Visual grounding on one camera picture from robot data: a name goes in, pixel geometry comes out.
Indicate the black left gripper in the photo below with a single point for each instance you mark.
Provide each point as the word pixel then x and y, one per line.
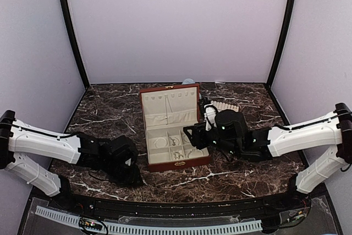
pixel 132 179

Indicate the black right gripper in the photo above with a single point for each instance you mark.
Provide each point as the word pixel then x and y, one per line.
pixel 197 140

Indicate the red jewelry display tray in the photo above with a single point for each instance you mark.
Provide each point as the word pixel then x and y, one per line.
pixel 221 106

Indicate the gold crystal pendant earring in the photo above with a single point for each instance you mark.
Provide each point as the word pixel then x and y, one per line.
pixel 177 155

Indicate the light blue faceted mug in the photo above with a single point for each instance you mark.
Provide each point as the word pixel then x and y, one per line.
pixel 188 81

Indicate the red jewelry box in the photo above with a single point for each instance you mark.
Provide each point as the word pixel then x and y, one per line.
pixel 166 111

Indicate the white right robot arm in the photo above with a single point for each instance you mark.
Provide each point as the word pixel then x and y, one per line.
pixel 332 131

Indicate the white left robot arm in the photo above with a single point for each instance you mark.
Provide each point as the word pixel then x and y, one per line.
pixel 19 139

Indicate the silver bangle front right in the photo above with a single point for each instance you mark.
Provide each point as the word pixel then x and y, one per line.
pixel 195 153

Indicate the silver bangle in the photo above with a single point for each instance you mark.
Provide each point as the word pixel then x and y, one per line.
pixel 195 153
pixel 161 143

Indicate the silver bangle front left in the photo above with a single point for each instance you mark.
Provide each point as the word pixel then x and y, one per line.
pixel 161 143

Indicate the white perforated cable rail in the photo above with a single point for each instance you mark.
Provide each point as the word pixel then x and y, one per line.
pixel 91 226

